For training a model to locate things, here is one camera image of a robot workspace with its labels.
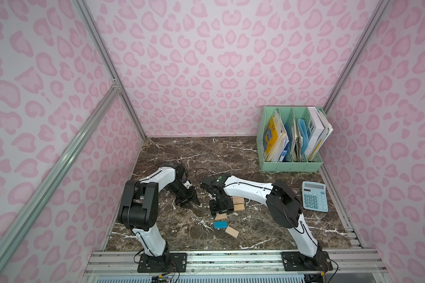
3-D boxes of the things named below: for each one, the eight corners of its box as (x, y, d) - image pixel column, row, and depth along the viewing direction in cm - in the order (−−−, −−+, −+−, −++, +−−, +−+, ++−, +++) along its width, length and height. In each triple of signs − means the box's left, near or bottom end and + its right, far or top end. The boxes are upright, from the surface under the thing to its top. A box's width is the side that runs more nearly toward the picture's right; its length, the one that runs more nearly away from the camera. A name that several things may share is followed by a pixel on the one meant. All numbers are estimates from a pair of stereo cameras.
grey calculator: (303, 208, 90) (305, 205, 88) (301, 183, 99) (303, 180, 97) (326, 212, 89) (329, 210, 86) (322, 187, 98) (325, 184, 95)
